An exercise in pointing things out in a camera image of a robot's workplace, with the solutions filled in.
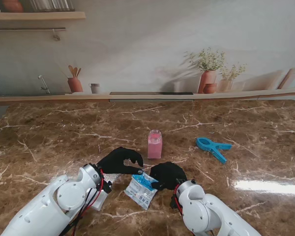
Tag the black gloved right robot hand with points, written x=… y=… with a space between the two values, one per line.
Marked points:
x=169 y=174

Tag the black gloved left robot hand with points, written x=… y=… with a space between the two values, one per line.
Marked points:
x=113 y=162

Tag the clear square bottle pink seasoning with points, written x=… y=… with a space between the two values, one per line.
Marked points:
x=154 y=147

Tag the blue white seasoning refill bag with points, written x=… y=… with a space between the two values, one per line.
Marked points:
x=140 y=191

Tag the white square bottle cap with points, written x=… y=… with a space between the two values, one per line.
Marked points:
x=99 y=201

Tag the blue plastic bag clip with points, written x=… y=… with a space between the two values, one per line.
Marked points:
x=211 y=146

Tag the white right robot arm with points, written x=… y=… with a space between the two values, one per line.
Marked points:
x=204 y=211

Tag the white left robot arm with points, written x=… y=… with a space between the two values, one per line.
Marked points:
x=51 y=204

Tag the grey mug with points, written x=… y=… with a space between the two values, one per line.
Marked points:
x=95 y=88

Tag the terracotta pot with wooden utensils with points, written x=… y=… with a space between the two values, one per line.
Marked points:
x=75 y=84

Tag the small round terracotta pot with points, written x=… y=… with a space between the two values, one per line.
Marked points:
x=210 y=88

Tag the tall terracotta vase with flowers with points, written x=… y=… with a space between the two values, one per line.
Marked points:
x=207 y=78

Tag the metal faucet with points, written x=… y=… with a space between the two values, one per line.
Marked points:
x=44 y=84

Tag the pale vase with plant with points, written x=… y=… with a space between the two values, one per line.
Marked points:
x=226 y=84

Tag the row of glass jars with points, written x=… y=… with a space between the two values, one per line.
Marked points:
x=51 y=5

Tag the orange pot on shelf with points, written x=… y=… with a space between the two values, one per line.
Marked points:
x=12 y=6

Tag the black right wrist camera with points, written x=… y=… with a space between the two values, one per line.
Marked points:
x=174 y=202

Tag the metal hanging rail with hook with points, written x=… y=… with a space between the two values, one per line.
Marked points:
x=27 y=29

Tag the wooden wall shelf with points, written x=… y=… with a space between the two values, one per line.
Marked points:
x=39 y=16

